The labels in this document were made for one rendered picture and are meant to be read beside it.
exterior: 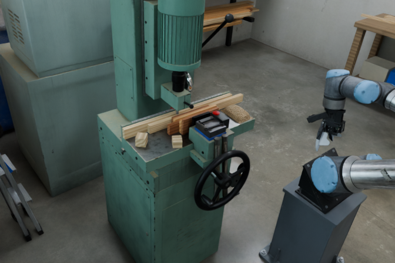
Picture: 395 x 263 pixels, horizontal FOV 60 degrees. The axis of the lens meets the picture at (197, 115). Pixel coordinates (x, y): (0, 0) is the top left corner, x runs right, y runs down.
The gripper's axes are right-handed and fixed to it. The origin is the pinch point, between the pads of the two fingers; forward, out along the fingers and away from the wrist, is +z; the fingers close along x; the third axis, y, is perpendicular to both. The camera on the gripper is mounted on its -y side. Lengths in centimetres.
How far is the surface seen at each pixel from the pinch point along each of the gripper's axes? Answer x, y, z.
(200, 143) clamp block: -55, -27, -11
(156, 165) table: -72, -34, -5
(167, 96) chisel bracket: -54, -48, -27
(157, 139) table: -64, -43, -11
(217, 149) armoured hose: -52, -20, -10
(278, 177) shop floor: 59, -58, 70
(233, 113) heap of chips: -25.3, -34.4, -14.5
